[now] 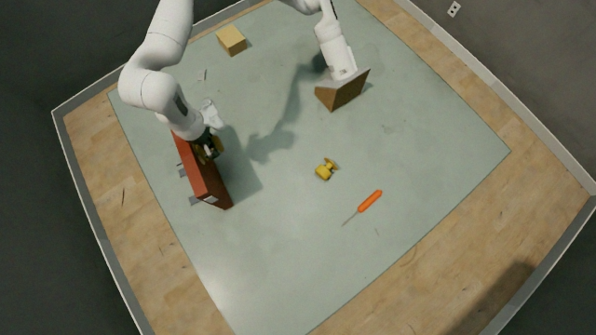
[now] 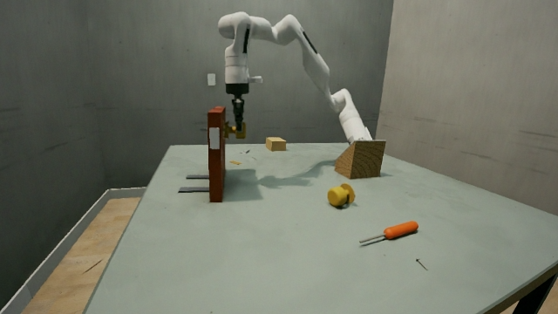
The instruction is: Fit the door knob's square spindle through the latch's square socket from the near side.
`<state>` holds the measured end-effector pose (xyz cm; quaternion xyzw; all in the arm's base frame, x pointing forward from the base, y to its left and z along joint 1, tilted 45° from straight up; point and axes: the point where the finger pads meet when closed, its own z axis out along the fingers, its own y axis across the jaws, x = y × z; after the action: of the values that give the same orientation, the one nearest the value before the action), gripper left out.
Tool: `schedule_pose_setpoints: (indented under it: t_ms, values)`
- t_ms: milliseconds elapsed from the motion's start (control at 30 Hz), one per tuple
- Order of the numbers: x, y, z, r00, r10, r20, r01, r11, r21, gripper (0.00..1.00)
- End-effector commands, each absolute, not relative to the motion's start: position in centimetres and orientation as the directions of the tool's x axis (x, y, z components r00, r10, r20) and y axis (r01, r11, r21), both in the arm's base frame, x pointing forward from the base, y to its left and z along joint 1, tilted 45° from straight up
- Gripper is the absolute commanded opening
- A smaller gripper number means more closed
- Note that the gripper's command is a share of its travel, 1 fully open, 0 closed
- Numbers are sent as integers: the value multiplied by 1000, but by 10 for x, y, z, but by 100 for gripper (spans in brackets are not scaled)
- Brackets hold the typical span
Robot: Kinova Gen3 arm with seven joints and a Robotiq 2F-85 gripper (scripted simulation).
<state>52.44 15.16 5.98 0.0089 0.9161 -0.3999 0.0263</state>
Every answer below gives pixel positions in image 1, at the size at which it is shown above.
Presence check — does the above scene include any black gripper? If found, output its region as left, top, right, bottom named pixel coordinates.
left=186, top=127, right=222, bottom=160

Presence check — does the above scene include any orange-handled screwdriver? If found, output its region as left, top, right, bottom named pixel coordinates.
left=342, top=190, right=382, bottom=226

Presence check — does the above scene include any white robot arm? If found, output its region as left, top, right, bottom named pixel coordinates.
left=118, top=0, right=358, bottom=141

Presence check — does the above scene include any yellow door knob with grey spindle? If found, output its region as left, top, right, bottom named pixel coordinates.
left=175, top=135, right=224, bottom=166

